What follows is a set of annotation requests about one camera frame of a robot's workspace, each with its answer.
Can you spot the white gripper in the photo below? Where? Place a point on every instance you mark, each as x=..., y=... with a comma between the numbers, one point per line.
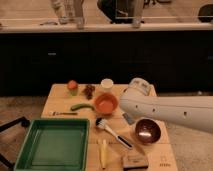
x=141, y=85

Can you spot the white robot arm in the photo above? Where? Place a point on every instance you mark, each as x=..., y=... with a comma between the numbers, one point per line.
x=190, y=111

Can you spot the orange bowl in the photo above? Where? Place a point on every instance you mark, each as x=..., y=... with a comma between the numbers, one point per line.
x=106, y=103

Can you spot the purple bowl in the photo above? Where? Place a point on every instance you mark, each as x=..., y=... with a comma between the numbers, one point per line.
x=147, y=131

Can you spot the dark sponge block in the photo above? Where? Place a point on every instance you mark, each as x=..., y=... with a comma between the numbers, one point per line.
x=134, y=160

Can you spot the grey metal spatula piece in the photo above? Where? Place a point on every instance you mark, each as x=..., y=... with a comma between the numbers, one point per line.
x=128, y=119

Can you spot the white cup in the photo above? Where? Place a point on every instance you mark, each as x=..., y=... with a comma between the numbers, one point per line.
x=106, y=85

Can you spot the black cabinet counter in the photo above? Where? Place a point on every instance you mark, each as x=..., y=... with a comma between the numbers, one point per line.
x=174, y=61

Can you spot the brown grape bunch toy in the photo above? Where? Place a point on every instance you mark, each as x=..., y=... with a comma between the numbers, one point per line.
x=88, y=91

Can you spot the green cucumber toy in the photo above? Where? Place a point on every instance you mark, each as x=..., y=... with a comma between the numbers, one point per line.
x=81, y=106

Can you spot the orange fruit on green base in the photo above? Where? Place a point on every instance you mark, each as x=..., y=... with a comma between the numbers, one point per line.
x=72, y=87

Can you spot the green plastic tray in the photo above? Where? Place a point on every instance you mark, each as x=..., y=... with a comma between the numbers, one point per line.
x=54, y=145

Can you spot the silver fork black handle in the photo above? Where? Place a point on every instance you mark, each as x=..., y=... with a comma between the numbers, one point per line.
x=102, y=124

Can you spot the black chair frame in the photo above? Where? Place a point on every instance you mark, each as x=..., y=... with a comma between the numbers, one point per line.
x=7, y=132

